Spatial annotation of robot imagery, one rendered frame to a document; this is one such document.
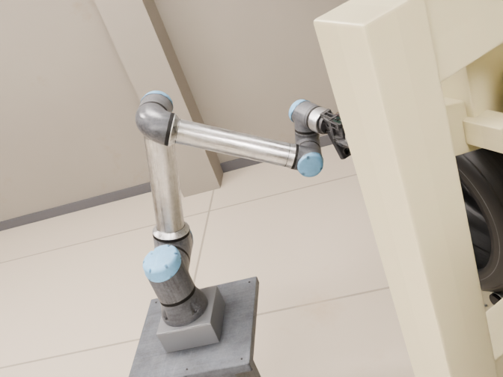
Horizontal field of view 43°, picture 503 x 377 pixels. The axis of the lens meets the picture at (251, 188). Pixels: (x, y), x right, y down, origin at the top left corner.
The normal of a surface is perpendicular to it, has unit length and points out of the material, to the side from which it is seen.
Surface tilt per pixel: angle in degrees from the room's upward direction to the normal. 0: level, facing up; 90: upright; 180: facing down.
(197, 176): 90
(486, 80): 90
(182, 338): 90
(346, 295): 0
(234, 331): 0
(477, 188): 84
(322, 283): 0
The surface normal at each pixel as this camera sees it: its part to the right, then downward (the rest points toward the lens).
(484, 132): -0.80, 0.51
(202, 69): -0.06, 0.52
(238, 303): -0.32, -0.82
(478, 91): 0.52, 0.28
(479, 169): -0.43, 0.07
